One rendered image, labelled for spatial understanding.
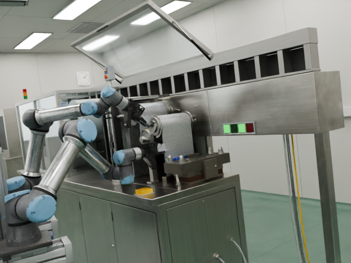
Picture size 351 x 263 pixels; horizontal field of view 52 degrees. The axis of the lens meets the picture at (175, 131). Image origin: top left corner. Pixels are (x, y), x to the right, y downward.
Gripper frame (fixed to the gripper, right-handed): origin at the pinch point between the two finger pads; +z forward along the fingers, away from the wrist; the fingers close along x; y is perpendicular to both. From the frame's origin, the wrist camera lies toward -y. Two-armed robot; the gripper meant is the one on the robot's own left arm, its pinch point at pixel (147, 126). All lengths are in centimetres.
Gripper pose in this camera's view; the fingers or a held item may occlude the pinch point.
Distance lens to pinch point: 223.8
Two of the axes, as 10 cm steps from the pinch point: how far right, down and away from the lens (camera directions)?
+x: -6.2, 0.3, 7.8
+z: 6.7, 5.3, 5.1
